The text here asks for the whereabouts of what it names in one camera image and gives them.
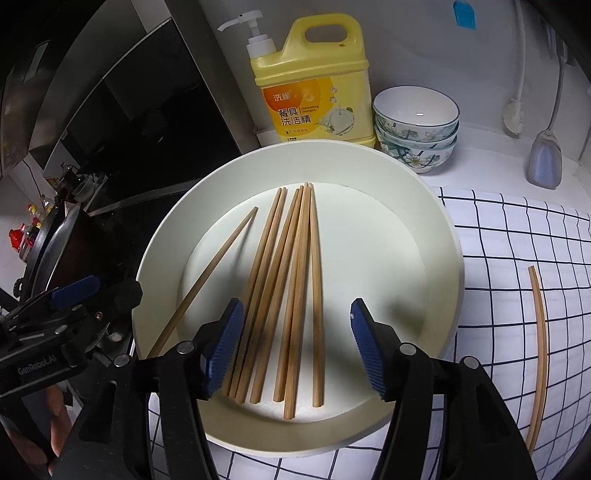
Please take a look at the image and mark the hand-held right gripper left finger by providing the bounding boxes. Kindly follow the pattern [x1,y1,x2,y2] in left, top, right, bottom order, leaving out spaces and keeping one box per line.
[48,298,245,480]

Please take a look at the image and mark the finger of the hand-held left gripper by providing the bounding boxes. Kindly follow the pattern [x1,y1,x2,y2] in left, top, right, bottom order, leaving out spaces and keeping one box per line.
[9,275,101,324]
[88,278,143,334]

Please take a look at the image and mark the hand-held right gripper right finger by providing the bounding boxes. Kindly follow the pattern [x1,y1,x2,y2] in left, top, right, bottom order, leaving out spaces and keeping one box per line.
[349,298,539,480]

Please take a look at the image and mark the white round basin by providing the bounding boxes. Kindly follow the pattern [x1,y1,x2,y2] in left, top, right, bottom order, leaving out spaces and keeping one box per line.
[131,141,464,450]

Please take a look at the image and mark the person's left hand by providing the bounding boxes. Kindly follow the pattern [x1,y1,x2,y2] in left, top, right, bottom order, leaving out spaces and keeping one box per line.
[41,384,71,462]

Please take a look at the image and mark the dark frying pan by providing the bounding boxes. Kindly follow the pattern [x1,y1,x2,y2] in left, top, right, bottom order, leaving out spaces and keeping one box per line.
[30,203,93,296]

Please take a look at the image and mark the seasoning bottles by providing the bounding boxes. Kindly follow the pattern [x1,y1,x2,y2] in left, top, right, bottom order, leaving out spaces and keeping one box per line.
[7,194,51,259]

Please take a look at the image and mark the white checkered cloth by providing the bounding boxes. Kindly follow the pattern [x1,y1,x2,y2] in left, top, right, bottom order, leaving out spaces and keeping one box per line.
[203,185,591,480]

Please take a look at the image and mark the floral ceramic bowl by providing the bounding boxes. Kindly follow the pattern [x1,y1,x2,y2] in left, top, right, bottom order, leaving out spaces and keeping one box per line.
[375,124,459,150]
[372,86,461,139]
[376,136,458,175]

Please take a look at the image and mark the black range hood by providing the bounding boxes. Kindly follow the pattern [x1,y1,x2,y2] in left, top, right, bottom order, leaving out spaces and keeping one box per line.
[0,0,243,217]

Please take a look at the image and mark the metal spatula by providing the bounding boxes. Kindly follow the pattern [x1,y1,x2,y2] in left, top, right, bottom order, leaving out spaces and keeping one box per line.
[529,46,570,190]

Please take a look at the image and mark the white dish brush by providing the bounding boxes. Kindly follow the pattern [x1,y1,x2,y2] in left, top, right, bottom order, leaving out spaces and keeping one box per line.
[502,0,529,136]

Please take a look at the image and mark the yellow dish soap bottle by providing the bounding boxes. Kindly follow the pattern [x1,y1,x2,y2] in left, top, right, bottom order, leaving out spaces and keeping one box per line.
[217,10,377,149]

